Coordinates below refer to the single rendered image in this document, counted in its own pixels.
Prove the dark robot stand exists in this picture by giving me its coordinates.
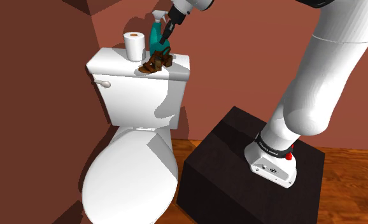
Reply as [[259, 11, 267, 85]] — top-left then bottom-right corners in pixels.
[[176, 106, 326, 224]]

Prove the white toilet paper roll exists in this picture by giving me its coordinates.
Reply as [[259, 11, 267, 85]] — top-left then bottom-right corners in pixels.
[[123, 31, 146, 62]]

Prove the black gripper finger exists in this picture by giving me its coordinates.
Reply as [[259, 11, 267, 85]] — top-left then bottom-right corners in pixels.
[[159, 20, 176, 46]]

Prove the teal spray bottle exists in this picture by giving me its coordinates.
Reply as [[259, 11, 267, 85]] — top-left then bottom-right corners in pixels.
[[148, 10, 172, 59]]

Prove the brown heeled sandal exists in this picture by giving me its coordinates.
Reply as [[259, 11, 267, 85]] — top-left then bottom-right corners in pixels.
[[138, 46, 173, 74]]

